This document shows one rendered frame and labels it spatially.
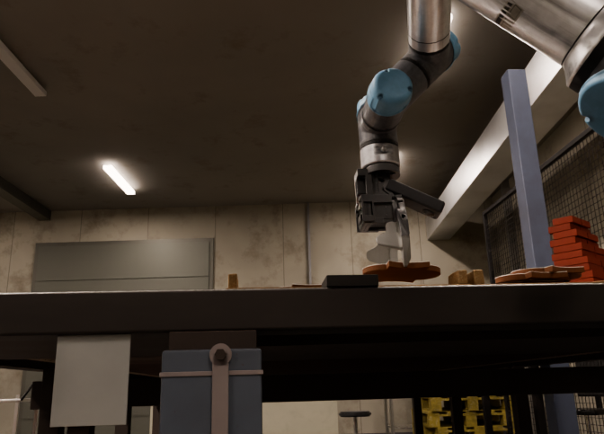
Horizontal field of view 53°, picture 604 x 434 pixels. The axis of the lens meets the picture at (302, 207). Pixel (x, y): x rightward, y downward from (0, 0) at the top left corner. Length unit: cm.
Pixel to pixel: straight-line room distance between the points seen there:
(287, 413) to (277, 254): 422
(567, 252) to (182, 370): 155
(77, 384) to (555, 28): 75
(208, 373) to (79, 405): 18
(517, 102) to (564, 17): 271
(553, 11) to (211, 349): 59
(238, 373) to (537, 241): 251
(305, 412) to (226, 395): 619
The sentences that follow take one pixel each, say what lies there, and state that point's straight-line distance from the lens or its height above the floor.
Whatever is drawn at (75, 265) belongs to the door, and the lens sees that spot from 1132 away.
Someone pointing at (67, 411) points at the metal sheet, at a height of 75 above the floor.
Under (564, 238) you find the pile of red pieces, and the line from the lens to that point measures 217.
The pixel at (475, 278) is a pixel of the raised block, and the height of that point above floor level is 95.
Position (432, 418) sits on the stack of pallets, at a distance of 732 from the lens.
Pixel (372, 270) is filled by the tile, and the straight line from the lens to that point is 109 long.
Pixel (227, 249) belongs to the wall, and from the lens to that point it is 1076.
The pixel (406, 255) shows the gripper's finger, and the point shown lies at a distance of 108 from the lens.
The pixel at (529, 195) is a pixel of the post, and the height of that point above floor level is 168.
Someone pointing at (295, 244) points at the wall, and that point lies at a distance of 1068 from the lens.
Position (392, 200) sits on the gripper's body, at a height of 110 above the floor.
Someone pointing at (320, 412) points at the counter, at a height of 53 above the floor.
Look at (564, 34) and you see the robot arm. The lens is 76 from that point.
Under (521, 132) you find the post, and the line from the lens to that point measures 339.
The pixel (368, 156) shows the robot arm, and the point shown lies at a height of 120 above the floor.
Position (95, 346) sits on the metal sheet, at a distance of 91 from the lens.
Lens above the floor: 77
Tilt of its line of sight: 17 degrees up
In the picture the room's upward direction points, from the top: 2 degrees counter-clockwise
